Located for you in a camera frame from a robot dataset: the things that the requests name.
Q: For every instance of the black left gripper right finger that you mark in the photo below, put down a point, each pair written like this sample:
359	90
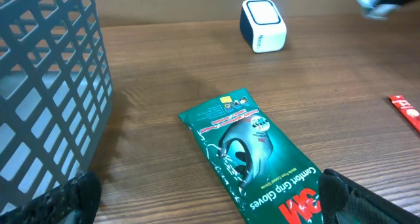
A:
344	201

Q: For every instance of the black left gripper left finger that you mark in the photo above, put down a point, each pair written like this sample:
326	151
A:
79	196

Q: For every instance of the green white gum pack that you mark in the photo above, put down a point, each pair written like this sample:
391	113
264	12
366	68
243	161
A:
377	9

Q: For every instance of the green 3M gloves package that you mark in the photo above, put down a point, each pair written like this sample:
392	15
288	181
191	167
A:
269	179

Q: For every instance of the red Nescafe stick sachet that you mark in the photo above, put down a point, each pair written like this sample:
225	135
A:
407	110

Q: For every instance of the white barcode scanner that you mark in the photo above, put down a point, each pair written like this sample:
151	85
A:
262	26

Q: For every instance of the grey plastic basket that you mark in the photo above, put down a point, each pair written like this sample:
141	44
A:
56	94

